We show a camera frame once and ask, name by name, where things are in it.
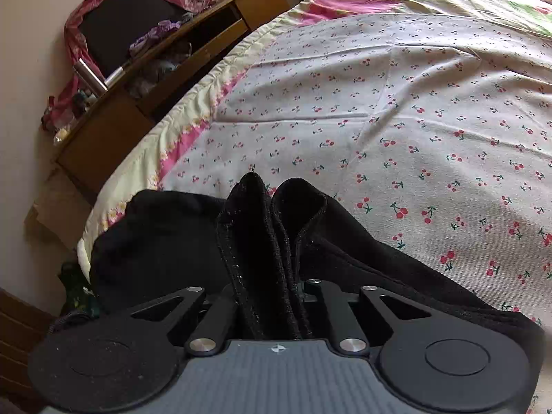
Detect purple cloth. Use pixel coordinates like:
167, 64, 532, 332
129, 12, 196, 58

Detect brown cardboard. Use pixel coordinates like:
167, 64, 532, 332
23, 168, 94, 252

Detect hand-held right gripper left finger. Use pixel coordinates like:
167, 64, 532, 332
129, 285, 240, 358

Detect cherry print bed sheet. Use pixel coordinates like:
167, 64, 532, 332
157, 11, 552, 329

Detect black monitor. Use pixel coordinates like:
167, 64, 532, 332
78, 0, 187, 77

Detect green patterned bag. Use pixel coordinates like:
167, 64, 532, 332
58, 261, 102, 316

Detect clothes in desk shelf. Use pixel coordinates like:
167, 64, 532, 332
127, 43, 196, 101

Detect wooden desk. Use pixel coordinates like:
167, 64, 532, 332
54, 0, 290, 196

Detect brown wooden cabinet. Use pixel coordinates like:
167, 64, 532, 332
0, 289, 58, 400

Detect metal flask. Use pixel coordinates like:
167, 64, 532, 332
72, 58, 108, 96

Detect black pants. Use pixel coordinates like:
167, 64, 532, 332
88, 171, 546, 402

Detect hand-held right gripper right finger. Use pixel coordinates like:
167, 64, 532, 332
302, 278, 434, 357

